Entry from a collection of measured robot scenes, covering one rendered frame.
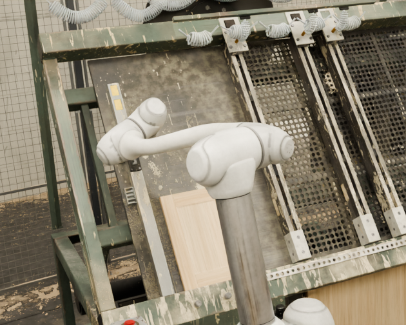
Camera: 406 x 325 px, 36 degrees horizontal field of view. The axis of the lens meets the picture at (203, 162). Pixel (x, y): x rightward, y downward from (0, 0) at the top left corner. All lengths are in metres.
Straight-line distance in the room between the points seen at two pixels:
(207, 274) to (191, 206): 0.29
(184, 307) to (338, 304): 0.93
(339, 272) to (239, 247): 1.13
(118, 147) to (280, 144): 0.61
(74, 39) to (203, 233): 1.00
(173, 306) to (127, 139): 0.74
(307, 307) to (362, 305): 1.34
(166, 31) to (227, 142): 1.32
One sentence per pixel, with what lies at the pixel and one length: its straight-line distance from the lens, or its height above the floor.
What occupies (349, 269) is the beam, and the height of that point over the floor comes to 0.84.
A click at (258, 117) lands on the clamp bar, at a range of 2.87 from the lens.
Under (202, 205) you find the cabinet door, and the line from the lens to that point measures 2.67.
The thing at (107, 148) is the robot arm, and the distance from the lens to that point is 2.11.
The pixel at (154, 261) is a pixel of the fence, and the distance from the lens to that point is 2.53.
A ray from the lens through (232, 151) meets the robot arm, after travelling 1.65.
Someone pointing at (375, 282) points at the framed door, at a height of 0.60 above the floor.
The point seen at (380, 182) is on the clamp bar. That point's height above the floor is 1.13.
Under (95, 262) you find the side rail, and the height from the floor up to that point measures 1.06.
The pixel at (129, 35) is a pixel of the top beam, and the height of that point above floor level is 1.89.
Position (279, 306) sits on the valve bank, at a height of 0.79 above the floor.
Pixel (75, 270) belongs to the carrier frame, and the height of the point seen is 0.79.
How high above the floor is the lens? 2.00
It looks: 14 degrees down
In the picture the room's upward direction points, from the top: 5 degrees counter-clockwise
